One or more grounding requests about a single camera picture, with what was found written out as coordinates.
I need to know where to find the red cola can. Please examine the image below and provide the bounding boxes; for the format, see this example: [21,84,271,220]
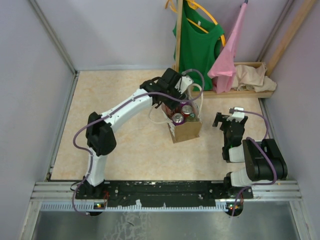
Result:
[167,107,181,119]

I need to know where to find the purple soda can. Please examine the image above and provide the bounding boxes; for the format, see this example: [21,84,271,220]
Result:
[171,112,185,126]
[180,101,190,106]

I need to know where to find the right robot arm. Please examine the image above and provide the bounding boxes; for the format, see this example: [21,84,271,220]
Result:
[212,109,288,198]

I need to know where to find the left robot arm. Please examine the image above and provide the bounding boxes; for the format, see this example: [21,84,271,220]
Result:
[85,68,193,199]

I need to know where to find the brown canvas tote bag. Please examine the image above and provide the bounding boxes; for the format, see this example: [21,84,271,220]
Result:
[148,93,204,143]

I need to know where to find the purple soda can front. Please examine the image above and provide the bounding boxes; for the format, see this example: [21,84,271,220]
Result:
[171,112,185,126]

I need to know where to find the red soda can right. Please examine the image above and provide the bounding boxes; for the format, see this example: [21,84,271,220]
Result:
[181,104,193,117]

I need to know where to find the green glass bottle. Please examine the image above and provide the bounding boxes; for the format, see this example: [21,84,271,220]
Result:
[185,112,200,123]

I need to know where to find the beige crumpled cloth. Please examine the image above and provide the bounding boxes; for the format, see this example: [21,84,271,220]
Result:
[231,63,277,93]

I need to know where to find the pink shirt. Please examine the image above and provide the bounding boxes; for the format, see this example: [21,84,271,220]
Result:
[207,0,248,94]

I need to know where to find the green tank top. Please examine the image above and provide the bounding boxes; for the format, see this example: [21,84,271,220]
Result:
[178,0,225,91]

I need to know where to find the yellow clothes hanger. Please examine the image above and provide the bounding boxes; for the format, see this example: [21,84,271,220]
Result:
[164,0,227,47]

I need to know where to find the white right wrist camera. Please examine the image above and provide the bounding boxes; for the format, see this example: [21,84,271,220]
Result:
[227,107,245,123]

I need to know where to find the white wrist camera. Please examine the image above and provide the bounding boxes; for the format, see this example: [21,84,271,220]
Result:
[175,75,194,94]
[227,107,245,123]

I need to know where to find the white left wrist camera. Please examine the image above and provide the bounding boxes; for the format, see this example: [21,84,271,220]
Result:
[175,75,194,94]

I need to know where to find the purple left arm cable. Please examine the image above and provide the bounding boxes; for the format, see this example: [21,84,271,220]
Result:
[71,69,205,216]

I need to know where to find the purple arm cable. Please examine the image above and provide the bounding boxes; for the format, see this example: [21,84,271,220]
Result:
[231,107,278,218]
[71,69,205,216]

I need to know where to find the wooden clothes rack frame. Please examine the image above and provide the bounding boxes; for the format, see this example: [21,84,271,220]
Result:
[173,0,317,99]

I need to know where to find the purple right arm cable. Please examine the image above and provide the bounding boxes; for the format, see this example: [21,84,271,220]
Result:
[231,107,278,218]

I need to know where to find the aluminium rail frame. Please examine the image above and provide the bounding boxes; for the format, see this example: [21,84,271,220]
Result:
[31,180,303,202]

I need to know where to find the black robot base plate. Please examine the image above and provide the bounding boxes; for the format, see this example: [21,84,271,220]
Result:
[75,180,242,208]

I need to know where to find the white cable duct strip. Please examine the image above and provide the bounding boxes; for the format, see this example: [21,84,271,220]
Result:
[40,200,229,212]

